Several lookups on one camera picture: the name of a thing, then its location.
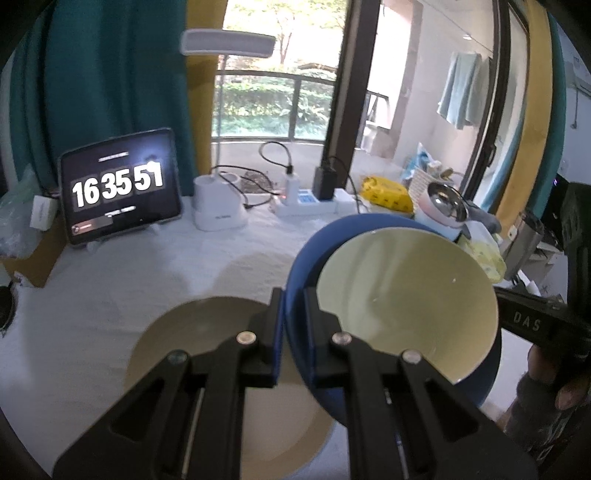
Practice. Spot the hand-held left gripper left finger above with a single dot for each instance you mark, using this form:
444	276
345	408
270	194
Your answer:
277	346

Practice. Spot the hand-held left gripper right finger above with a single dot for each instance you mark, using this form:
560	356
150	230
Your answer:
310	341

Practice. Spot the blue bowl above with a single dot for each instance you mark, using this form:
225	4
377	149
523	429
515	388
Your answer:
309	258

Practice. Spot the beige plate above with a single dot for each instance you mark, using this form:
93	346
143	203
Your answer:
295	429

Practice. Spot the cream bowl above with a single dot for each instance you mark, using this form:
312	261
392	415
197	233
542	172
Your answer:
406	295

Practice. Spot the person's right hand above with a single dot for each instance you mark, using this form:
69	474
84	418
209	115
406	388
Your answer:
540	369

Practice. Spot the steel thermos flask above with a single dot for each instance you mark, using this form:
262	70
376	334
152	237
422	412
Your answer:
524	247

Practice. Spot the yellow cloth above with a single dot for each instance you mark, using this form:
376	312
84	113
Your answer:
487	256

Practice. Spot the grey cloth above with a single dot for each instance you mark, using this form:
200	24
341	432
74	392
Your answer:
485	219

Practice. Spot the black computer case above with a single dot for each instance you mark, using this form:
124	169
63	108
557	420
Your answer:
577	207

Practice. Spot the white power strip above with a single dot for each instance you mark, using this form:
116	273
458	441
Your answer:
314	205

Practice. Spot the pale blue pot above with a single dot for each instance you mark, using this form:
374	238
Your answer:
431	217

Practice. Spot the steel bowl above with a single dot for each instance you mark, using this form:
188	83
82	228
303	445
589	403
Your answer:
445	201

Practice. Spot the white desk lamp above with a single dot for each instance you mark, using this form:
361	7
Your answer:
217	207

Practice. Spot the black charger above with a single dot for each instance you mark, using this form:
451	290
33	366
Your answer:
323	184

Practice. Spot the white charger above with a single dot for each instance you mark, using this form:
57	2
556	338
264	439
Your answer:
291	184

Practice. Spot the yellow bag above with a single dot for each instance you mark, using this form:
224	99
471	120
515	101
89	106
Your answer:
385	194

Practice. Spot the white basket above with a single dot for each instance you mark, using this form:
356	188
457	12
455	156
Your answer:
421	182

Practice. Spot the blue and white package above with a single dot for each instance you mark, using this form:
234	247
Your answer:
420	159

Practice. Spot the yellow curtain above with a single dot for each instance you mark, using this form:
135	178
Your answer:
531	115
203	115

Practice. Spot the teal curtain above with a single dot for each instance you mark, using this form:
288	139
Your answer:
557	101
106	69

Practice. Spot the black tablet with clock display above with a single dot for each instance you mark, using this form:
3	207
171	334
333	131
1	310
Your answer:
120	184

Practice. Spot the hanging pale blue towel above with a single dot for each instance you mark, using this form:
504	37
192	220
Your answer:
461	87

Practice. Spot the cardboard box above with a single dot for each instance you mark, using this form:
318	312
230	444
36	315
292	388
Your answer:
37	263

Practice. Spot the white air conditioner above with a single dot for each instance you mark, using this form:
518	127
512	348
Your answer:
582	74

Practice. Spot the balcony railing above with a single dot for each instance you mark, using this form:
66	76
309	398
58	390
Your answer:
277	75

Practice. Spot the small white box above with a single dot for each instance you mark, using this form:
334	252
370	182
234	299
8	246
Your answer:
44	212

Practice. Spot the black round speaker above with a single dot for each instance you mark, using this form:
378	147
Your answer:
5	307

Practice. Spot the clear plastic bag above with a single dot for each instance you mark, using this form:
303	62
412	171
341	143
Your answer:
16	217

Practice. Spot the dark sliding door frame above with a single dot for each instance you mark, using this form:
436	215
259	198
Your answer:
344	92

